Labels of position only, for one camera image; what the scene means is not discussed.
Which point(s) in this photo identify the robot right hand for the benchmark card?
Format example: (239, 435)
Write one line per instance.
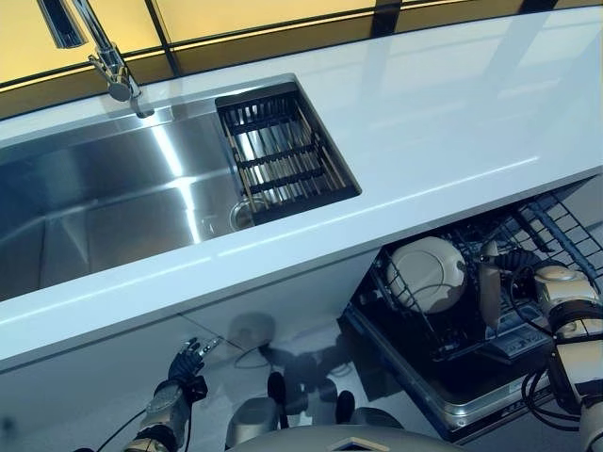
(516, 263)

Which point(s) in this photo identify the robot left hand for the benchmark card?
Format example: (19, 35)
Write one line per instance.
(186, 365)

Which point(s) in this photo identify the cream ceramic plate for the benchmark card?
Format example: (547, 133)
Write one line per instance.
(424, 273)
(490, 292)

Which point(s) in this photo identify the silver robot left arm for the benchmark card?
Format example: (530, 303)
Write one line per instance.
(162, 409)

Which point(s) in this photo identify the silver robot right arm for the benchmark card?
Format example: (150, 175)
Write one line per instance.
(570, 301)

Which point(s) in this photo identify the dishwasher detergent dispenser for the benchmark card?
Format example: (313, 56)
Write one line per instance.
(523, 341)

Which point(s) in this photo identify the robot left leg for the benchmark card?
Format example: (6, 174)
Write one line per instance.
(252, 419)

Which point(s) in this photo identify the robot leg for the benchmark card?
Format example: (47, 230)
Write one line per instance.
(372, 416)
(252, 419)

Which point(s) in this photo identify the white cabinet door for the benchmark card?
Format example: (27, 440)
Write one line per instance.
(70, 391)
(292, 301)

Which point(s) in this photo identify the metal sink drain strainer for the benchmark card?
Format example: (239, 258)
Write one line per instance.
(242, 215)

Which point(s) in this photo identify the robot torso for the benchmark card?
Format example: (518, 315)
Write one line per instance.
(339, 440)

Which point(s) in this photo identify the stainless steel sink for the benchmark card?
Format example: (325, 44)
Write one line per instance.
(94, 198)

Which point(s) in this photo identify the robot right leg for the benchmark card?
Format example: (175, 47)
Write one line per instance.
(372, 416)

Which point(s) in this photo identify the black sink drying rack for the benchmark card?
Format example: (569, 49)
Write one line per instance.
(282, 160)

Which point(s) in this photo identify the chrome kitchen faucet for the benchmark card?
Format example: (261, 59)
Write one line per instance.
(108, 61)

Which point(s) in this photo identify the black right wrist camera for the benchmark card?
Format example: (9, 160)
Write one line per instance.
(522, 289)

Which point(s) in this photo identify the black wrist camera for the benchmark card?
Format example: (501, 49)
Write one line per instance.
(199, 388)
(522, 289)

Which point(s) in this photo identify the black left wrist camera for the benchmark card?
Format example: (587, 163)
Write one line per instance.
(199, 388)

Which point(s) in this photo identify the black window frame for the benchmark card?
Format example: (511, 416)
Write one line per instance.
(386, 14)

